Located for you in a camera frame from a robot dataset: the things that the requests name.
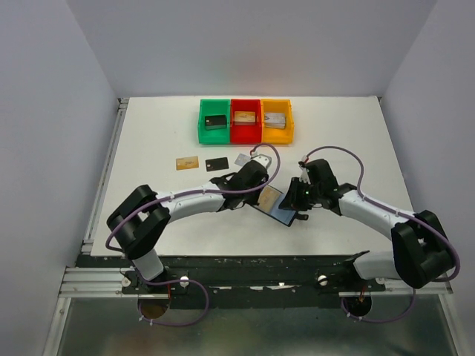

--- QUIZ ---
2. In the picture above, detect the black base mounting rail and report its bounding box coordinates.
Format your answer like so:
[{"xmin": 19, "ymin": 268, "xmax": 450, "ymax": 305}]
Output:
[{"xmin": 76, "ymin": 252, "xmax": 435, "ymax": 311}]

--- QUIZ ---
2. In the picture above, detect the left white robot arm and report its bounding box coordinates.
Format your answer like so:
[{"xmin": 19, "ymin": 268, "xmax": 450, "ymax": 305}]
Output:
[{"xmin": 106, "ymin": 155, "xmax": 271, "ymax": 293}]

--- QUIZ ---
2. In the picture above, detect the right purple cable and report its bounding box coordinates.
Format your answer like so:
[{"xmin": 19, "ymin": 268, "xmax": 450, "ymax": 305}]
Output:
[{"xmin": 298, "ymin": 145, "xmax": 462, "ymax": 323}]

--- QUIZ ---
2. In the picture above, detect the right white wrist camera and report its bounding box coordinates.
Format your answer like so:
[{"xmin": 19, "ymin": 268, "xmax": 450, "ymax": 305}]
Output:
[{"xmin": 298, "ymin": 157, "xmax": 311, "ymax": 185}]

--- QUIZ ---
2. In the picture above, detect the orange plastic bin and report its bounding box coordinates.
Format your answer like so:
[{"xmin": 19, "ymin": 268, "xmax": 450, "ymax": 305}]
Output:
[{"xmin": 261, "ymin": 99, "xmax": 295, "ymax": 145}]

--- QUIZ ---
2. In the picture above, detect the green plastic bin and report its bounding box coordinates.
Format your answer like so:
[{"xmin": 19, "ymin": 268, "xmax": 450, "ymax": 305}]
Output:
[{"xmin": 197, "ymin": 99, "xmax": 231, "ymax": 145}]

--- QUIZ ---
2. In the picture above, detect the gold VIP card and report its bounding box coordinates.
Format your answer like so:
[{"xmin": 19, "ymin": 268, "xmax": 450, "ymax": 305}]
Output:
[{"xmin": 175, "ymin": 156, "xmax": 200, "ymax": 171}]

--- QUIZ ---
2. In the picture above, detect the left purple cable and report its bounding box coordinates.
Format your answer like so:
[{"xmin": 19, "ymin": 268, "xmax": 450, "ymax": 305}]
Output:
[{"xmin": 105, "ymin": 143, "xmax": 281, "ymax": 327}]

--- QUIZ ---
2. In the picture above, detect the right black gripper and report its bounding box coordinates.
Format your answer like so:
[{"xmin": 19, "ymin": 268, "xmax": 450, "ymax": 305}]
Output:
[{"xmin": 278, "ymin": 176, "xmax": 322, "ymax": 211}]

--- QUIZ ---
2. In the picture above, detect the black credit card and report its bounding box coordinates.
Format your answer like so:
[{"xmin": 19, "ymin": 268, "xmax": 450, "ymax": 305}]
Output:
[{"xmin": 205, "ymin": 157, "xmax": 229, "ymax": 172}]

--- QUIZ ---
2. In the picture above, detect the silver card in orange bin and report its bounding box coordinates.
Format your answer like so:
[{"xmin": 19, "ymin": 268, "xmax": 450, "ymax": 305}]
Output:
[{"xmin": 264, "ymin": 112, "xmax": 286, "ymax": 129}]

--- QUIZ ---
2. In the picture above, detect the gold card in red bin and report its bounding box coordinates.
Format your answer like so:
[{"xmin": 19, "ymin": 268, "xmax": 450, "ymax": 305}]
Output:
[{"xmin": 234, "ymin": 111, "xmax": 256, "ymax": 125}]

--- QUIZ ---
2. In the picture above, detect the silver credit card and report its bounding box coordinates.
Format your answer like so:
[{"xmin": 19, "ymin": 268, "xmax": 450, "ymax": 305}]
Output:
[{"xmin": 235, "ymin": 154, "xmax": 250, "ymax": 167}]

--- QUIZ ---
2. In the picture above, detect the black leather card holder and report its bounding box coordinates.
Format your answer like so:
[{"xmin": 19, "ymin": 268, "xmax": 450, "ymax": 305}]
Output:
[{"xmin": 253, "ymin": 191, "xmax": 309, "ymax": 227}]

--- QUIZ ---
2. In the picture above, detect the aluminium frame rail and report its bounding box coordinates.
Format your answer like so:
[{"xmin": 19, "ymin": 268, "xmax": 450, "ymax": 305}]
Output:
[{"xmin": 40, "ymin": 96, "xmax": 129, "ymax": 356}]

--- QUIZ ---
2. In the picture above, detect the purple cable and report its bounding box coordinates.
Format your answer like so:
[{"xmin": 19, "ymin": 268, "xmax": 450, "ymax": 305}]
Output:
[
  {"xmin": 298, "ymin": 145, "xmax": 462, "ymax": 323},
  {"xmin": 105, "ymin": 143, "xmax": 281, "ymax": 327}
]

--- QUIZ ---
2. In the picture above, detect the black card in green bin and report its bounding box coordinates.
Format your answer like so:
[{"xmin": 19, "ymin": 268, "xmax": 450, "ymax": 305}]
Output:
[{"xmin": 204, "ymin": 114, "xmax": 228, "ymax": 131}]

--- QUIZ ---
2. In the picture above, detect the red plastic bin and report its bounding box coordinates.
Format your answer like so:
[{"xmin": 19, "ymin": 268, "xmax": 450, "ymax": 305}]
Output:
[{"xmin": 230, "ymin": 99, "xmax": 262, "ymax": 145}]

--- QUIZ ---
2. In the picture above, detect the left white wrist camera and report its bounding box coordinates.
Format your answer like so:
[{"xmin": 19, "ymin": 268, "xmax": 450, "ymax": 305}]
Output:
[{"xmin": 250, "ymin": 153, "xmax": 272, "ymax": 171}]

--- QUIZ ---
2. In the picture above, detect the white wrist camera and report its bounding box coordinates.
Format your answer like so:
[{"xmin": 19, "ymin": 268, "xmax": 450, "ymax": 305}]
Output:
[
  {"xmin": 250, "ymin": 153, "xmax": 272, "ymax": 171},
  {"xmin": 298, "ymin": 157, "xmax": 311, "ymax": 185}
]

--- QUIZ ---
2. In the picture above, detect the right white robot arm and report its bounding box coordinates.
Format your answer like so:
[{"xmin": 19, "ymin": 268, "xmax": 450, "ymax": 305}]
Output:
[{"xmin": 279, "ymin": 159, "xmax": 456, "ymax": 291}]

